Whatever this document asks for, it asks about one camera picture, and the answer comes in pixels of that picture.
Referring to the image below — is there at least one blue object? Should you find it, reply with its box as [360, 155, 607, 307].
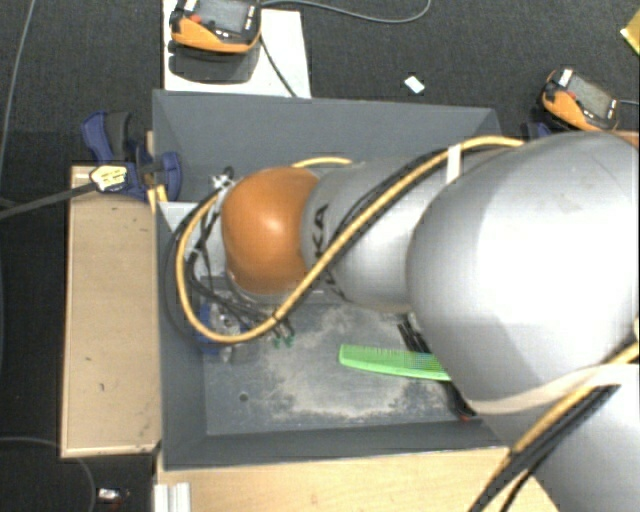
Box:
[195, 303, 253, 357]

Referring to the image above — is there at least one pale wood flat board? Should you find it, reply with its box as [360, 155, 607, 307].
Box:
[59, 164, 164, 459]

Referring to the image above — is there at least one grey metal bin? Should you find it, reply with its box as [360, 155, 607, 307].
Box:
[151, 88, 505, 470]

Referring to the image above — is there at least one green comb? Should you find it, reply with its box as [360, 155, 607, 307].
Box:
[338, 343, 454, 383]

